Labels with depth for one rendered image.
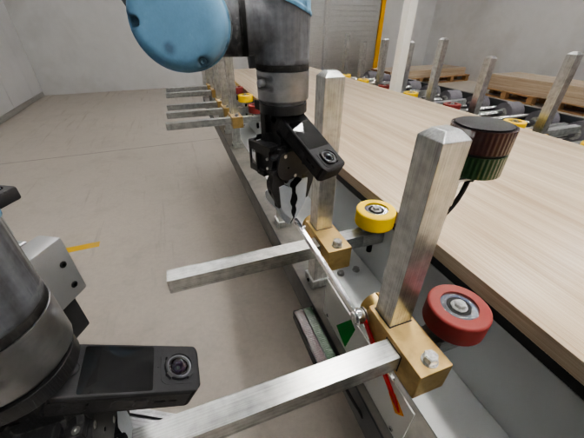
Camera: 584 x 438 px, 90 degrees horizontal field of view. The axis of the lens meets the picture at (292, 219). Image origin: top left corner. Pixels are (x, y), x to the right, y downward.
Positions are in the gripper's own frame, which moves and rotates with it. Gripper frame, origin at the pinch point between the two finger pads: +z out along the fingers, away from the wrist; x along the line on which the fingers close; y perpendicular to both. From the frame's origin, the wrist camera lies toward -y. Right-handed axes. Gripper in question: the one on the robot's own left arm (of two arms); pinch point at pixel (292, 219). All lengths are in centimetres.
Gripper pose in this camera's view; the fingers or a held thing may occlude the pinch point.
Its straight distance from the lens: 53.6
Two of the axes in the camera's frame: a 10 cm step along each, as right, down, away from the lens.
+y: -6.4, -4.2, 6.4
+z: 0.0, 8.3, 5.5
